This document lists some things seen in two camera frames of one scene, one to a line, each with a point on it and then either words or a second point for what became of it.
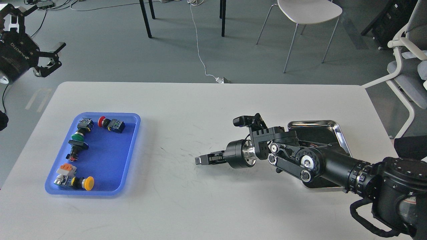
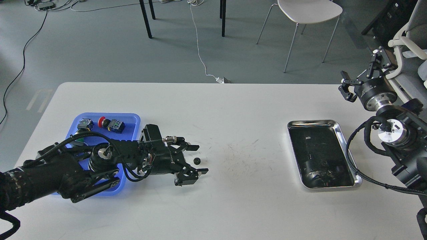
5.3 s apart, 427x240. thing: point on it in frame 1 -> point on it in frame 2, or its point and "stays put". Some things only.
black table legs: x=223 y=7 stays put
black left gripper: x=19 y=53 -> x=169 y=159
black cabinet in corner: x=391 y=21 stays put
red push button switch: x=114 y=125 stays put
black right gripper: x=241 y=154 -> x=373 y=94
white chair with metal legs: x=307 y=12 stays put
